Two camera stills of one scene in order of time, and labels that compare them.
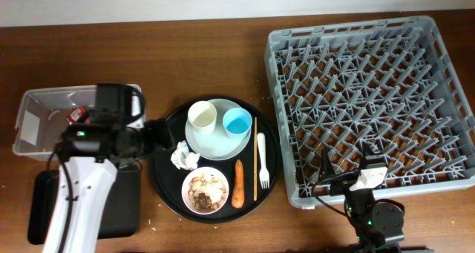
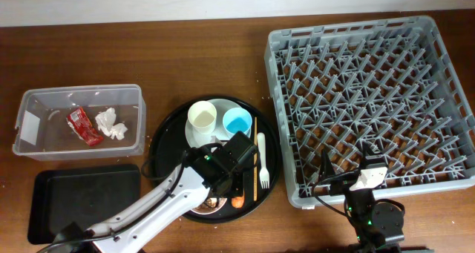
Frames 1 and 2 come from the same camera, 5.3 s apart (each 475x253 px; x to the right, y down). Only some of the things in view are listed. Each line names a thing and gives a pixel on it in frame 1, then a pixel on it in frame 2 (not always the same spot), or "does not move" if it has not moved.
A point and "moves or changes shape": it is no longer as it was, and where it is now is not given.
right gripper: (327, 171) does not move
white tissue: (182, 159) moves or changes shape
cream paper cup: (202, 116) does not move
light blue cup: (237, 122) does not move
